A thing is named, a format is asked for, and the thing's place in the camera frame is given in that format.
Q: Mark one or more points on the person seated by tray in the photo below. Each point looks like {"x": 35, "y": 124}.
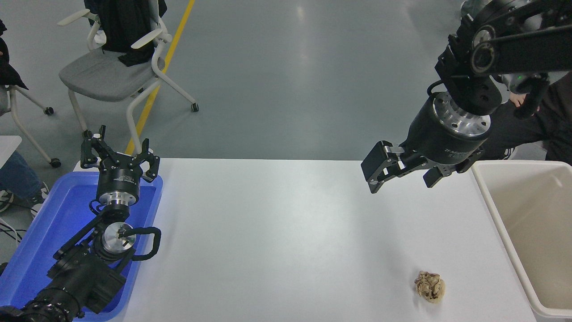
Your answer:
{"x": 15, "y": 174}

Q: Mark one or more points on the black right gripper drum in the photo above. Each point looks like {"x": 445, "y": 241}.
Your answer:
{"x": 438, "y": 136}

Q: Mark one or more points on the black garment on chair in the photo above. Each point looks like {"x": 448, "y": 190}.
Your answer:
{"x": 125, "y": 27}

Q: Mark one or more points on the person seated by bin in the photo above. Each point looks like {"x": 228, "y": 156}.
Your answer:
{"x": 552, "y": 120}

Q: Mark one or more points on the white-framed chair under person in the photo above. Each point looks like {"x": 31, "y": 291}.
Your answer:
{"x": 18, "y": 112}

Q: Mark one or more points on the small white side table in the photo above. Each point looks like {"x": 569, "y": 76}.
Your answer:
{"x": 6, "y": 145}

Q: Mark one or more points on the blue plastic tray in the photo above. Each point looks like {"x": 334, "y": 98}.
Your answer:
{"x": 49, "y": 219}

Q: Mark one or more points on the tan paper ball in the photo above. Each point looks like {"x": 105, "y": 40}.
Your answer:
{"x": 430, "y": 286}

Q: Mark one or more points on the large pale bin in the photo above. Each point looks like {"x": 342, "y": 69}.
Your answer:
{"x": 536, "y": 232}

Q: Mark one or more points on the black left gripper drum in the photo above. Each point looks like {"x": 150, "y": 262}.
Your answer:
{"x": 119, "y": 179}

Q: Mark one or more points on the grey chair with white frame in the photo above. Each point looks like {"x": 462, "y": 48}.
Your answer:
{"x": 100, "y": 76}

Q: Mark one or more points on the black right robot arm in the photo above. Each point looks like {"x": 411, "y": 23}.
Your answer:
{"x": 514, "y": 49}

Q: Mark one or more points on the person's hand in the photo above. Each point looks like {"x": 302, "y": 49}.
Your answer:
{"x": 518, "y": 100}

